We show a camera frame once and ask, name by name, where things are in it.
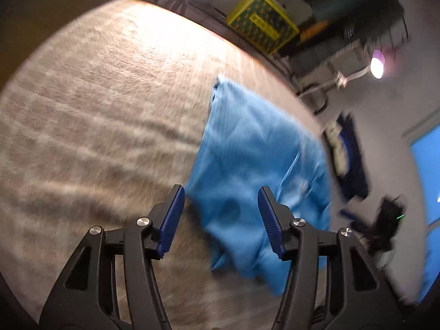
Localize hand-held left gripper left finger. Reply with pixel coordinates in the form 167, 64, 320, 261
38, 185, 185, 330

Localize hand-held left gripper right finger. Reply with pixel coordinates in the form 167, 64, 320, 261
258, 186, 401, 330

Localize light blue jacket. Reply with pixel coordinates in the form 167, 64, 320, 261
185, 74, 332, 297

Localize white folded clothes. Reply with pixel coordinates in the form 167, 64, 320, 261
323, 122, 349, 176

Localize black metal clothes rack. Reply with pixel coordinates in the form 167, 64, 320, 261
192, 0, 411, 76

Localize window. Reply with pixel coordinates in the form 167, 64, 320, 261
409, 132, 440, 303

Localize navy puffer jacket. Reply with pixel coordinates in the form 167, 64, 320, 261
335, 112, 372, 202

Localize bed with striped sheet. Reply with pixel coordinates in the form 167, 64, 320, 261
0, 0, 331, 330

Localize white clip lamp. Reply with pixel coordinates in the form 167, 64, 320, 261
332, 49, 387, 88

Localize hanging grey plaid coat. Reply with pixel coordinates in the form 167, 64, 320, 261
292, 38, 365, 79

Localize mustard patterned cloth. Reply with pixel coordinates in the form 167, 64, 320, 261
301, 21, 331, 40

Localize yellow and green box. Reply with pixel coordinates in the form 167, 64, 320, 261
227, 0, 299, 55

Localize hanging dark denim jacket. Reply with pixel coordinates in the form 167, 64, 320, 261
307, 0, 349, 23

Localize black metal bed rail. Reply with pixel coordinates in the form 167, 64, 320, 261
296, 82, 329, 116

